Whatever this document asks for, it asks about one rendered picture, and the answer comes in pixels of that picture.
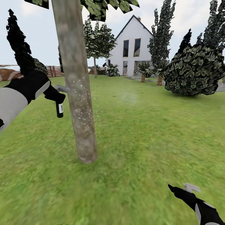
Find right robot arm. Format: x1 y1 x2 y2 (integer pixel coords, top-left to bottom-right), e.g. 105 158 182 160
168 183 225 225

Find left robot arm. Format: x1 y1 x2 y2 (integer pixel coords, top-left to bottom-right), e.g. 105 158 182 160
0 71 70 134

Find pesticide atomizer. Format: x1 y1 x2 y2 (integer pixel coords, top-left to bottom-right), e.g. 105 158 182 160
56 102 63 118

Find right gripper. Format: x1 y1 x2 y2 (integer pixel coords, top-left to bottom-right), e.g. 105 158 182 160
168 185 195 207

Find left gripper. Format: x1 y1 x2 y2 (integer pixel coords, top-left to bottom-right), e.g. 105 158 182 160
45 88 66 103

